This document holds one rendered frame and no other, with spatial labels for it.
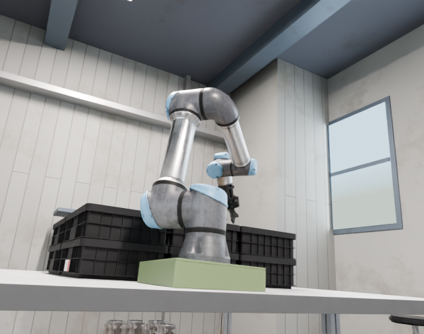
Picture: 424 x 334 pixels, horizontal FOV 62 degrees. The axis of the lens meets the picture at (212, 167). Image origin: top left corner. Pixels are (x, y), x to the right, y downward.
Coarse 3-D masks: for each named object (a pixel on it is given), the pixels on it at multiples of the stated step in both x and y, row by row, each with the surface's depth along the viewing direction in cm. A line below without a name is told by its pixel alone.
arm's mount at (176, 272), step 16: (144, 272) 97; (160, 272) 87; (176, 272) 80; (192, 272) 82; (208, 272) 84; (224, 272) 86; (240, 272) 89; (256, 272) 91; (192, 288) 82; (208, 288) 83; (224, 288) 85; (240, 288) 88; (256, 288) 90
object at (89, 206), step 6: (84, 204) 115; (90, 204) 112; (96, 204) 113; (78, 210) 122; (84, 210) 113; (90, 210) 112; (96, 210) 112; (102, 210) 113; (108, 210) 114; (114, 210) 115; (120, 210) 116; (126, 210) 117; (132, 210) 118; (138, 210) 120; (72, 216) 131; (132, 216) 118; (138, 216) 119
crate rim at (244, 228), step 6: (240, 228) 141; (246, 228) 141; (252, 228) 142; (258, 228) 144; (264, 234) 145; (270, 234) 146; (276, 234) 148; (282, 234) 150; (288, 234) 151; (294, 234) 153
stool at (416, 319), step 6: (390, 318) 223; (396, 318) 217; (402, 318) 215; (408, 318) 212; (414, 318) 211; (420, 318) 214; (408, 324) 211; (414, 324) 210; (420, 324) 208; (414, 330) 218
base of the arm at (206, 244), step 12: (192, 228) 99; (204, 228) 98; (192, 240) 97; (204, 240) 96; (216, 240) 97; (180, 252) 98; (192, 252) 95; (204, 252) 94; (216, 252) 95; (228, 252) 100
